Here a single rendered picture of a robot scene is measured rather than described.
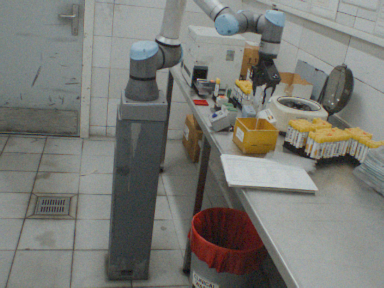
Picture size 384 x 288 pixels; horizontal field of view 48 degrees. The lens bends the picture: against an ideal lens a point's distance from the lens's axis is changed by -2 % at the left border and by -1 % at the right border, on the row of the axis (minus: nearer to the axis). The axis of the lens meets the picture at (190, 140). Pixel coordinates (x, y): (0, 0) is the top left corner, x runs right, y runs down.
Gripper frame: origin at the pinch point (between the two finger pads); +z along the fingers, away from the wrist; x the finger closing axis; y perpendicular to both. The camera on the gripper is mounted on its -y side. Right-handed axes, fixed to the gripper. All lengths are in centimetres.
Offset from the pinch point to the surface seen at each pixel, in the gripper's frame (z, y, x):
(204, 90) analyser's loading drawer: 14, 61, 2
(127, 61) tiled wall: 37, 211, 19
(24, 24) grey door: 14, 212, 100
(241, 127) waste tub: 9.1, -0.3, 6.3
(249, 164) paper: 16.1, -18.3, 9.2
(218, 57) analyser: -1, 77, -9
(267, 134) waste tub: 9.3, -6.6, -1.9
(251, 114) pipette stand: 8.3, 12.1, -3.1
